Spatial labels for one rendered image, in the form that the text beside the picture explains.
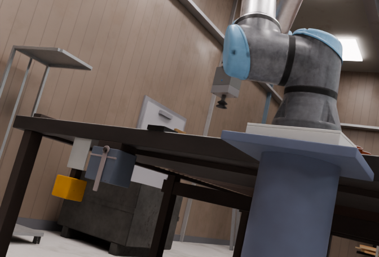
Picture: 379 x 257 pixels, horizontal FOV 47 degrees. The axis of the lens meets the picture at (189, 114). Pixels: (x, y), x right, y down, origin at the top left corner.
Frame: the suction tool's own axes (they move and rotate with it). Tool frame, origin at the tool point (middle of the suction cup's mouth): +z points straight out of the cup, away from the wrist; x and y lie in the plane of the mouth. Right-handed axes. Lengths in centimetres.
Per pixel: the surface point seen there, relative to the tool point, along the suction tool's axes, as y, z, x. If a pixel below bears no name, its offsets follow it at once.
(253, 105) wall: 525, -228, -701
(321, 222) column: -64, 35, 35
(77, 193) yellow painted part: 39, 43, 25
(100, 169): 23.5, 32.7, 28.5
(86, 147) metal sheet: 38, 25, 27
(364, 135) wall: 369, -242, -991
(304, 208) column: -62, 33, 39
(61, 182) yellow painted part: 43, 40, 30
